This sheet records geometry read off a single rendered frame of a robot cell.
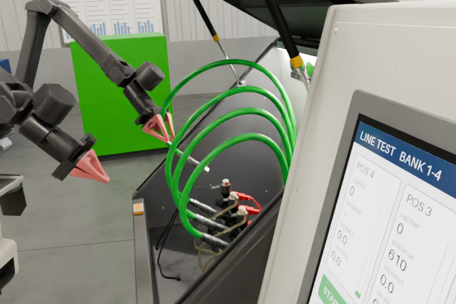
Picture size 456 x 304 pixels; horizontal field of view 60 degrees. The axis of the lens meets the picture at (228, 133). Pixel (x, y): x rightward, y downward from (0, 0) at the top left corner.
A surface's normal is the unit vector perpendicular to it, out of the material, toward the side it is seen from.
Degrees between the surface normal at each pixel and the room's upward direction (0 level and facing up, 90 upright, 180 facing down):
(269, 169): 90
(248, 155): 90
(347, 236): 76
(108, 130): 90
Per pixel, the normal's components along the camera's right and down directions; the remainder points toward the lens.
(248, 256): 0.24, 0.29
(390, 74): -0.95, -0.11
